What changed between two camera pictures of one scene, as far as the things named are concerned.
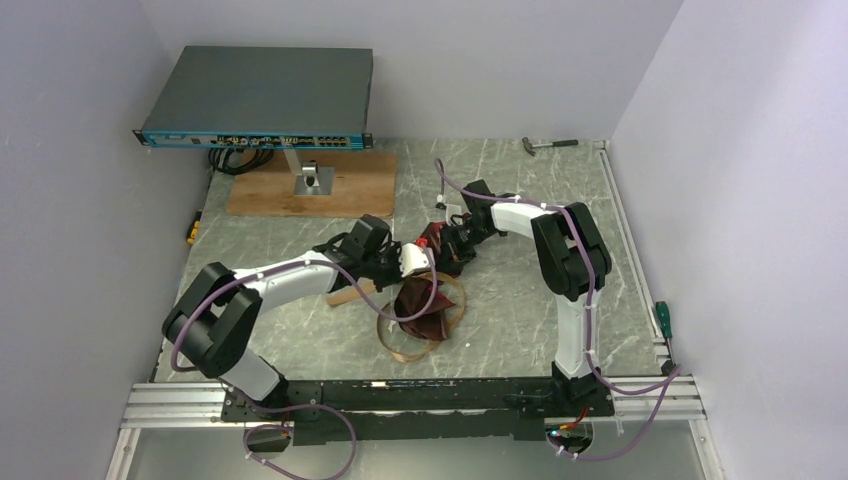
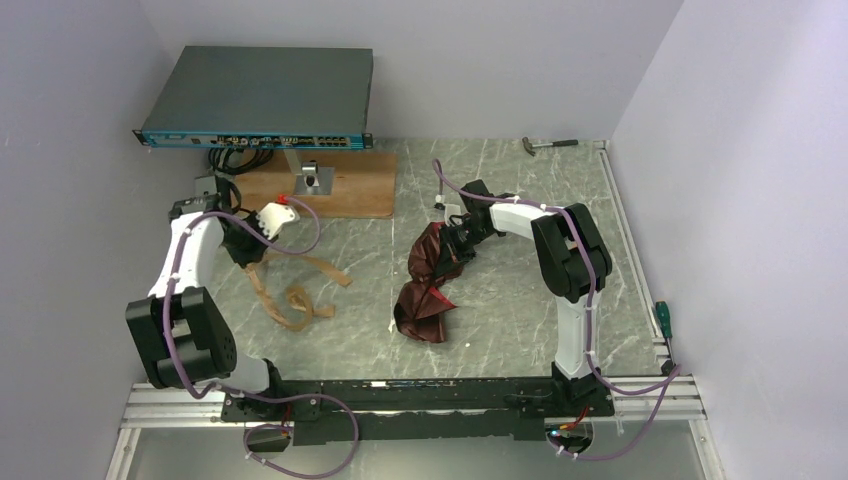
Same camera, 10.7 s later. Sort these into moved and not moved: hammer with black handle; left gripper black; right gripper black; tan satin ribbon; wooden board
Moved: left gripper black; tan satin ribbon
Not moved: wooden board; hammer with black handle; right gripper black
